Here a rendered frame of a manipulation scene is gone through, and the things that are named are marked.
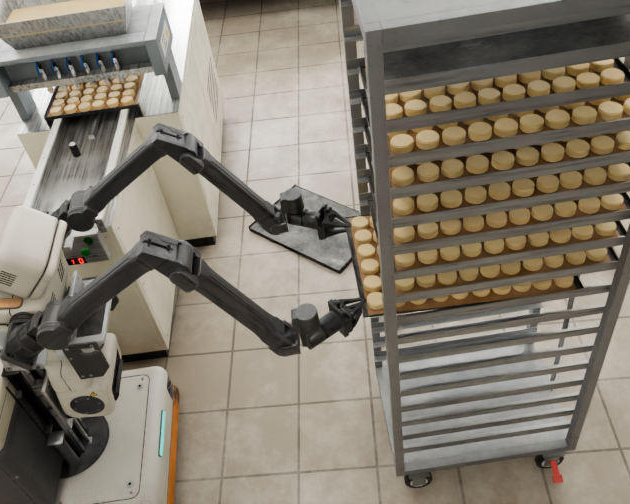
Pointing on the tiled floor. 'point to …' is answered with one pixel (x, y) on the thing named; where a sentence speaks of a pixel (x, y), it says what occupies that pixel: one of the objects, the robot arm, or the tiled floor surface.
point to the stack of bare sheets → (336, 258)
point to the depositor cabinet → (189, 118)
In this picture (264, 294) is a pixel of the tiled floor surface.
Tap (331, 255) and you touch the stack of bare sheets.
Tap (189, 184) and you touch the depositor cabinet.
